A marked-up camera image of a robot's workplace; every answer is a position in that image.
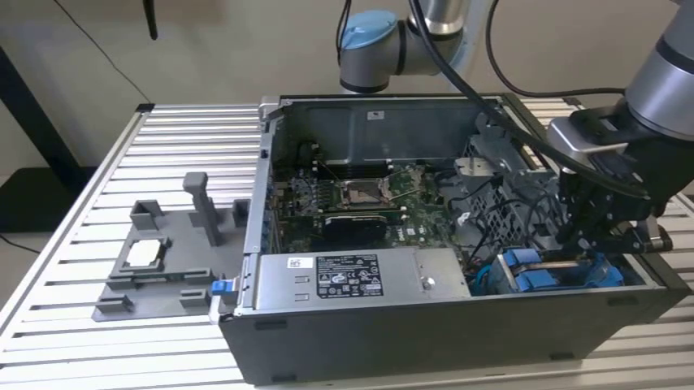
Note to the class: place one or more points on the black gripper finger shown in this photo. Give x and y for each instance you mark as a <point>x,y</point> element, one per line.
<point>577,243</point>
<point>637,239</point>

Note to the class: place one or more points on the hard disk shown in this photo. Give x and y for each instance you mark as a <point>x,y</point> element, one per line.
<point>534,281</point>
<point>522,258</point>

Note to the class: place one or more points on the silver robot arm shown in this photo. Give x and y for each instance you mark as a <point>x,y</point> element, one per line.
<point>666,73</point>

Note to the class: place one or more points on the white motherboard connector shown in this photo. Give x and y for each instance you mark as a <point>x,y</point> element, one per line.
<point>462,218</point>

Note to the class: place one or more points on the grey perforated drive cage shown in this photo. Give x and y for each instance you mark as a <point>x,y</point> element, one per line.
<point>485,150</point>

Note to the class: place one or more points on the green motherboard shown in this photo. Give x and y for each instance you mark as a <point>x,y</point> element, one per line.
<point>421,205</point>

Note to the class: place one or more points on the black PC case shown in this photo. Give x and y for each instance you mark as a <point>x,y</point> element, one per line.
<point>406,345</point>

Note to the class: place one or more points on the CPU socket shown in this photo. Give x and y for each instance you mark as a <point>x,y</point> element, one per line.
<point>361,195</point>

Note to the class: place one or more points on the grey power supply unit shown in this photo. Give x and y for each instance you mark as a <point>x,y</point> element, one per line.
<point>347,284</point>

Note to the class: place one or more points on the blue case latch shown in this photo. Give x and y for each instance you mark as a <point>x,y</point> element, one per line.
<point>218,287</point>

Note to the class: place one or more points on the grey parts rack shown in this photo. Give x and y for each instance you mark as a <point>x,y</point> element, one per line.
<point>179,233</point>

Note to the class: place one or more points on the silver CPU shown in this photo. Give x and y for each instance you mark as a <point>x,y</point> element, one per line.
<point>143,252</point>

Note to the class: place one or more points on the black stand with base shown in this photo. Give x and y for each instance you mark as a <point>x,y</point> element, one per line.
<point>32,195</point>

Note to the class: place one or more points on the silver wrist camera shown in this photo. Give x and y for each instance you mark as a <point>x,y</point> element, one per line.
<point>574,140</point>

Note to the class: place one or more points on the silver round metal bracket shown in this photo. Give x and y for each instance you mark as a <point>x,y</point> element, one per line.
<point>474,166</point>

